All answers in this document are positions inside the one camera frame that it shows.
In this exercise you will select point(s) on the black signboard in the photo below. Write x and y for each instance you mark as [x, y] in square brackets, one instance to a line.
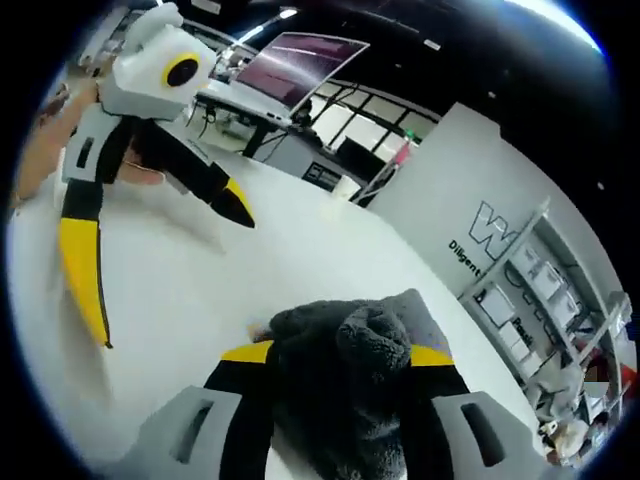
[322, 176]

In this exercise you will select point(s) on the pink flag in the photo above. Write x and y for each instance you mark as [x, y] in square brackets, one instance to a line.
[404, 152]

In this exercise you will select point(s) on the green exit sign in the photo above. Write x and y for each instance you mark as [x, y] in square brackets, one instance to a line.
[410, 133]

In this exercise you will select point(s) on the person's left hand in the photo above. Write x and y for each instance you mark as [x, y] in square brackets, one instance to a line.
[75, 107]

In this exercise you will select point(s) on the grey metal shelving rack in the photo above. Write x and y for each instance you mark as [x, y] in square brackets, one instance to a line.
[505, 249]

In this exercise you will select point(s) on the black monitor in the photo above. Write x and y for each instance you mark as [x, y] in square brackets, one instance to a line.
[357, 160]

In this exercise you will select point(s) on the row of white storage bins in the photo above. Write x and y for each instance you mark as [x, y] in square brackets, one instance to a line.
[542, 280]

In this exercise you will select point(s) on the grey towel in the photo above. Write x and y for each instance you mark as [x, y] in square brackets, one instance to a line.
[350, 350]

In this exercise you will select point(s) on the white paper cup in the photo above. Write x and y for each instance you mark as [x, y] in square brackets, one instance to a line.
[347, 189]

